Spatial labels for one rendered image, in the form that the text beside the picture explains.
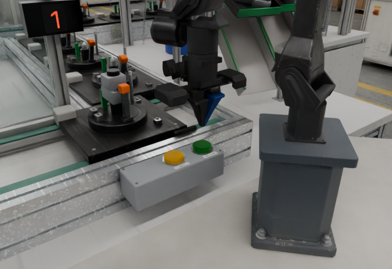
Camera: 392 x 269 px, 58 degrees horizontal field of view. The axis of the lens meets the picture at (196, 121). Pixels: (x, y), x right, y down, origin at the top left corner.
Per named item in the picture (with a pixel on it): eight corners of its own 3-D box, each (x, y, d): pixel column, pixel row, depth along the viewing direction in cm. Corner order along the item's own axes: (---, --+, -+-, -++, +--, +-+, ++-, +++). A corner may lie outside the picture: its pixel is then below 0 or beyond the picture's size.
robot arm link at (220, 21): (233, 12, 62) (191, 8, 66) (216, 16, 57) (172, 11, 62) (231, 51, 65) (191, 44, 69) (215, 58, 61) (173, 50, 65)
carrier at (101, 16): (148, 21, 214) (147, -1, 208) (111, 25, 201) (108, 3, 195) (130, 16, 231) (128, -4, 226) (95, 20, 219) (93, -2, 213)
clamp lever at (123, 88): (132, 116, 79) (129, 84, 76) (124, 118, 78) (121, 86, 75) (125, 111, 82) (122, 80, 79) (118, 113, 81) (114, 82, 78)
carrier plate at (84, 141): (187, 132, 83) (187, 124, 82) (89, 165, 70) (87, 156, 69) (140, 101, 101) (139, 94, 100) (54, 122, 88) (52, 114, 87)
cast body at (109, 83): (130, 101, 81) (128, 72, 78) (112, 105, 79) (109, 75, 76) (115, 90, 87) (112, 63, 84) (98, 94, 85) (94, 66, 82)
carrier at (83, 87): (168, 91, 107) (167, 51, 102) (93, 110, 95) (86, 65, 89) (133, 72, 125) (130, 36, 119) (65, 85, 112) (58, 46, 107)
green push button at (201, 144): (214, 153, 74) (215, 145, 73) (199, 159, 72) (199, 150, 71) (203, 145, 77) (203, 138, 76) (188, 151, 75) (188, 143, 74)
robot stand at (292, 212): (336, 258, 61) (359, 160, 52) (251, 248, 63) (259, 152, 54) (322, 203, 74) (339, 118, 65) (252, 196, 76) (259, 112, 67)
